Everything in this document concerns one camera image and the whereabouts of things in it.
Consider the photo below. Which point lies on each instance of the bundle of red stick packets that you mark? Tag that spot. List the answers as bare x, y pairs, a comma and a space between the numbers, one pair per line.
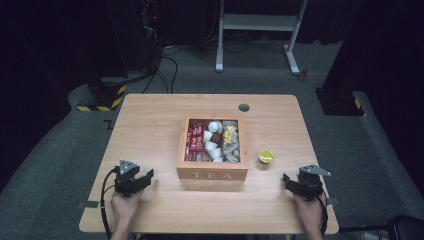
195, 141

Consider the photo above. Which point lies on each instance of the brown capsule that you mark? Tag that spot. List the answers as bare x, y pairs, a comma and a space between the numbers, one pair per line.
217, 138

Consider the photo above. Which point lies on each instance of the grey table grommet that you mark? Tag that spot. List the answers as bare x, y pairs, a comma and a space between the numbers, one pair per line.
244, 107

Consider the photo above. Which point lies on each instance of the person's right hand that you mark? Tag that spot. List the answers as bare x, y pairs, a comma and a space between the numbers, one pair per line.
310, 213

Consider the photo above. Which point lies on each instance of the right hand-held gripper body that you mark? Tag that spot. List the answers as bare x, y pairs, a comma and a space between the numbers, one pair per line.
310, 186

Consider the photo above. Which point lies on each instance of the grey tape strip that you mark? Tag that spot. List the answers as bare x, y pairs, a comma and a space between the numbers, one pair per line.
88, 204
333, 201

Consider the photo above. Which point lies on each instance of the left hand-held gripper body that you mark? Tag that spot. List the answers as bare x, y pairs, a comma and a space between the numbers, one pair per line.
125, 181

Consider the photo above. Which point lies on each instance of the small red floor object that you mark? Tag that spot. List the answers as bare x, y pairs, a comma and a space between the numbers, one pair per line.
303, 75

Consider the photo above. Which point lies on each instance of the grey sachets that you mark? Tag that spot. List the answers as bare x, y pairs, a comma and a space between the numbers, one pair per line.
231, 150

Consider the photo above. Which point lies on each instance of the person's left hand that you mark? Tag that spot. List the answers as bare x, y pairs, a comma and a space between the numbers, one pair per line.
124, 208

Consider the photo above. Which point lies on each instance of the black yellow striped stand base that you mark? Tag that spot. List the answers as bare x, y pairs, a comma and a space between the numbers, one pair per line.
106, 100

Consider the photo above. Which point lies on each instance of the yellow-green capsule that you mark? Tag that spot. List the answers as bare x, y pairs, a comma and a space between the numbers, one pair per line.
266, 156

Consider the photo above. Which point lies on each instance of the white metal stand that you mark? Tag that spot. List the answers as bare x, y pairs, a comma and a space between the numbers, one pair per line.
256, 22

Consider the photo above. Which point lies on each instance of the black chair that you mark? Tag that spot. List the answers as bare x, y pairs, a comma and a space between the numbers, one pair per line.
406, 228

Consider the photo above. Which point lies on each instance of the white capsule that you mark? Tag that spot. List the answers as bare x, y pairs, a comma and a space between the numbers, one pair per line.
214, 126
207, 135
210, 146
216, 154

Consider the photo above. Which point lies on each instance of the wooden tea box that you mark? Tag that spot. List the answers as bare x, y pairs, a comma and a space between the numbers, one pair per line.
213, 172

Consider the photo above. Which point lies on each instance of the yellow sachets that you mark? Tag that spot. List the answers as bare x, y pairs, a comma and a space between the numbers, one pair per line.
230, 132

